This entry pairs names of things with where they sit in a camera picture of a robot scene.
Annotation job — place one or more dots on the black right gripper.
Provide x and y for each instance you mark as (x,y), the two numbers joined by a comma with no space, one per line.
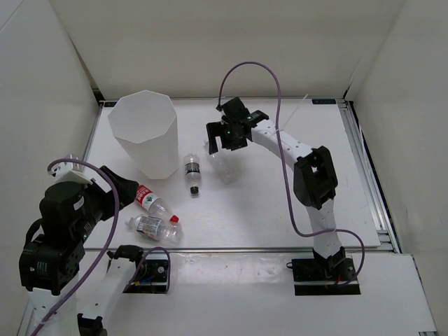
(216,129)

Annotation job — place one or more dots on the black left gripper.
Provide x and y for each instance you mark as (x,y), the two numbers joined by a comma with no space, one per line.
(128,187)

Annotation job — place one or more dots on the clear unlabelled plastic bottle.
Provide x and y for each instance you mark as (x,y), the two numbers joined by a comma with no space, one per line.
(222,166)

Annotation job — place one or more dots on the black label plastic bottle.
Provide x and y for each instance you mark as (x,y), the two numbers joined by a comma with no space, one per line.
(193,176)

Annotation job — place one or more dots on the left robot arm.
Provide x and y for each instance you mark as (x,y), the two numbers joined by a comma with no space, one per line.
(49,271)

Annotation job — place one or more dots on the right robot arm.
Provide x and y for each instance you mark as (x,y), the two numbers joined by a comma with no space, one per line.
(314,176)

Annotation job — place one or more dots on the white octagonal bin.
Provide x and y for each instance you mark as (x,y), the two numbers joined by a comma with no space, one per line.
(145,125)

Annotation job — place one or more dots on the red label plastic bottle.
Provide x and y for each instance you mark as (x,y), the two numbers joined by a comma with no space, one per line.
(155,205)

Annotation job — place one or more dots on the white cap crushed bottle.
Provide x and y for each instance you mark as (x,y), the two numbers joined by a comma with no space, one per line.
(156,229)

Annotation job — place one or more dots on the blue label sticker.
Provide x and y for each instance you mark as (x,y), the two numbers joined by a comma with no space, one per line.
(323,101)

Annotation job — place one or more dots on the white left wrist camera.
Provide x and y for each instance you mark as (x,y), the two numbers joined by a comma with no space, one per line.
(69,172)

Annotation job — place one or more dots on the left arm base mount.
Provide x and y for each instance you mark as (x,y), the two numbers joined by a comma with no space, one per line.
(153,276)

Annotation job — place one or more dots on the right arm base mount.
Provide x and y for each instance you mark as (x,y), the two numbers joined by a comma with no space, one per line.
(311,280)

